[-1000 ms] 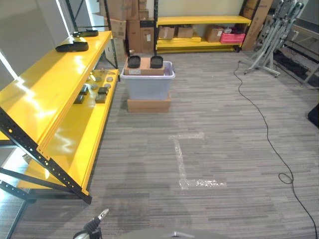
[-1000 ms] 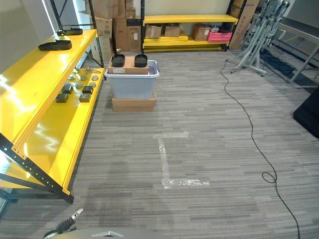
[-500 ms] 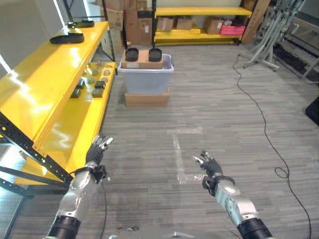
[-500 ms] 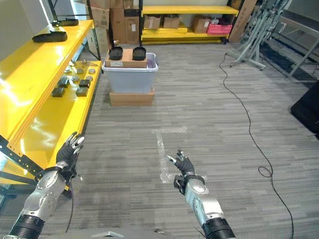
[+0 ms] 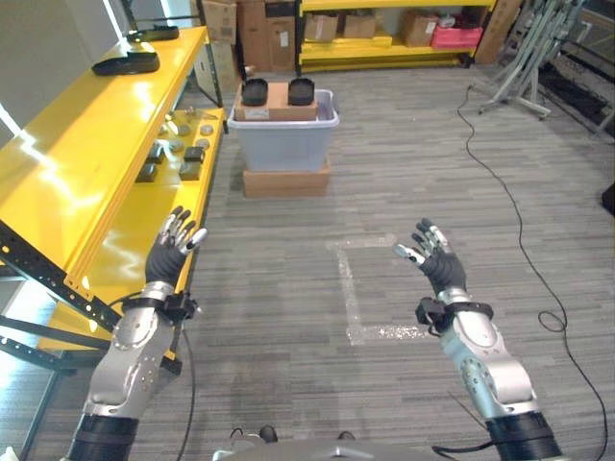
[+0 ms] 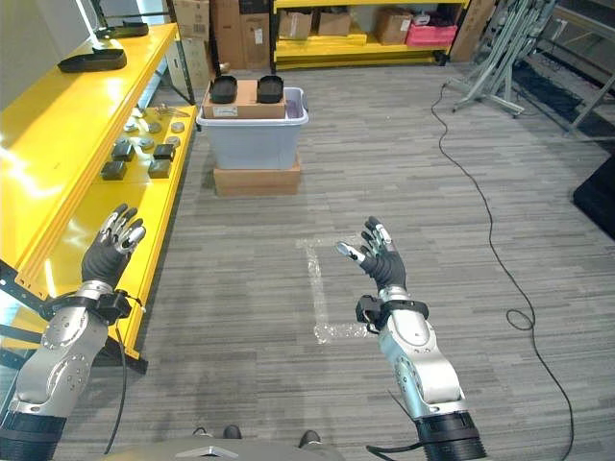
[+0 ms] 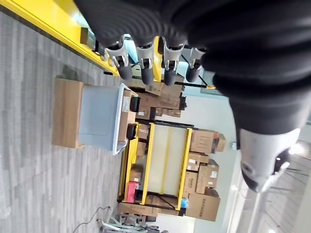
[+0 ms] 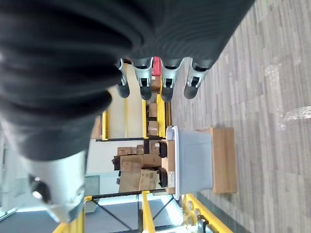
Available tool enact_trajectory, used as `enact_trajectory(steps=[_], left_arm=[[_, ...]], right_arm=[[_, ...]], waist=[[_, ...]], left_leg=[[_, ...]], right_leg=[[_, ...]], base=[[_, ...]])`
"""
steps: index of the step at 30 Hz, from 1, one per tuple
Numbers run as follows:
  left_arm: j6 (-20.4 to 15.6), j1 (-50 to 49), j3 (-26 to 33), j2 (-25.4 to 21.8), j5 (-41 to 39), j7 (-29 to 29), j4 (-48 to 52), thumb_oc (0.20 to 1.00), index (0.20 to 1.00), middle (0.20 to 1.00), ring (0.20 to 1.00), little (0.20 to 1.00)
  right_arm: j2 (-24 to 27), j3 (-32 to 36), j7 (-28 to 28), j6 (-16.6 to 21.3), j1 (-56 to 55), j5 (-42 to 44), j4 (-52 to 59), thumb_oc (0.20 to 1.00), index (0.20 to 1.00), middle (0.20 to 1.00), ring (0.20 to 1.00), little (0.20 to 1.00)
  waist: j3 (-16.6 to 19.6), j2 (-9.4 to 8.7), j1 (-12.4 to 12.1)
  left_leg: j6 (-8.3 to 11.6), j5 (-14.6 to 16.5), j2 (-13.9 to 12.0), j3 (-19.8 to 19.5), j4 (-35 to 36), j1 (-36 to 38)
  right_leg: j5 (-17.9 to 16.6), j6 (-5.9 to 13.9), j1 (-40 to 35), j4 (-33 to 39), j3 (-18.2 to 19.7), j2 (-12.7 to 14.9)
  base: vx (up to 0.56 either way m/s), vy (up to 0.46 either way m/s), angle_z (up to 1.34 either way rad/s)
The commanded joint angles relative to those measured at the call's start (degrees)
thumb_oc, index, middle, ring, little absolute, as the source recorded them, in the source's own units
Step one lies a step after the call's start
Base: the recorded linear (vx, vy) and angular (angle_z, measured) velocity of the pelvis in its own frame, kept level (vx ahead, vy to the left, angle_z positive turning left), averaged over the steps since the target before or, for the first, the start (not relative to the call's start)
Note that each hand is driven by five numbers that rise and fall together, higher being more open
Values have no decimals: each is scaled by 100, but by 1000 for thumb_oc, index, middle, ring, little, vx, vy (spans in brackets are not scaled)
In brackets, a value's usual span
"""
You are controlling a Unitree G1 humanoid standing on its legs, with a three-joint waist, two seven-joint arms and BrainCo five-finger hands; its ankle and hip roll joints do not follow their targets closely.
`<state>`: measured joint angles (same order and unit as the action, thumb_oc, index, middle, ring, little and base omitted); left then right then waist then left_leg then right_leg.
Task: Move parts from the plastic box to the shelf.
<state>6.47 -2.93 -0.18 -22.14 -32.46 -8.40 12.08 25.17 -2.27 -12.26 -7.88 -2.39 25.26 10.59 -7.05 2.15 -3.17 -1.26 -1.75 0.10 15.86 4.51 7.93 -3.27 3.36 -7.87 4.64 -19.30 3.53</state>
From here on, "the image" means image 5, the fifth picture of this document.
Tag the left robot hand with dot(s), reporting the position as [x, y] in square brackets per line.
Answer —
[163, 261]

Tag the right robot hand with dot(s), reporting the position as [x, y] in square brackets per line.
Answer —
[444, 269]

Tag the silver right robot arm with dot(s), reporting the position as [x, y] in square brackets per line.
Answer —
[485, 374]

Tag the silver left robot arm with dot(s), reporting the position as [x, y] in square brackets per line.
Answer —
[126, 365]

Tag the yellow metal shelf unit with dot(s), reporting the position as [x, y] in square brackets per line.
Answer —
[96, 158]

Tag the flat cardboard base box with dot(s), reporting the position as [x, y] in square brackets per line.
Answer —
[286, 181]

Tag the grey plastic storage box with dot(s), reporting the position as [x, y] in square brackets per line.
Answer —
[283, 139]

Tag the pink box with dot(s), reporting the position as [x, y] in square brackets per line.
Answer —
[456, 37]

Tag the cardboard box with label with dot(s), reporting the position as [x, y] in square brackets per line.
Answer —
[220, 21]

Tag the tall brown cardboard box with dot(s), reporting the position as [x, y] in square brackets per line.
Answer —
[266, 36]

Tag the small black block part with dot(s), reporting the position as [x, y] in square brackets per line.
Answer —
[146, 173]
[194, 154]
[154, 154]

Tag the round grey disc part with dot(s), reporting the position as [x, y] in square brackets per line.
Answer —
[203, 143]
[206, 130]

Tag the grey metal stand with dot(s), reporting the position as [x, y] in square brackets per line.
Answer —
[521, 62]

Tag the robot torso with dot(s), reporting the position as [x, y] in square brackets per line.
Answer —
[307, 451]

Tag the yellow storage rack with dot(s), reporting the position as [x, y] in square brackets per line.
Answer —
[384, 48]

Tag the leaning cardboard sheet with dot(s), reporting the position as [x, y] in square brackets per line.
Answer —
[497, 31]

